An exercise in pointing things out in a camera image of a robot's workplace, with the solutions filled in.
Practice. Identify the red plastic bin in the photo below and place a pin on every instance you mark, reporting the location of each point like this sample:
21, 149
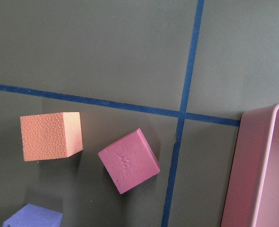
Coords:
253, 191

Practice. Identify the magenta foam block upper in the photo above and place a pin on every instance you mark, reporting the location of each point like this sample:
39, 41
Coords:
130, 161

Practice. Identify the purple foam block right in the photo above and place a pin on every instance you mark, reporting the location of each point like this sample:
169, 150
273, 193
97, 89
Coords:
34, 216

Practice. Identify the orange foam block right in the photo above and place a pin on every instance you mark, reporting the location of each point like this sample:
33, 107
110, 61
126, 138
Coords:
51, 136

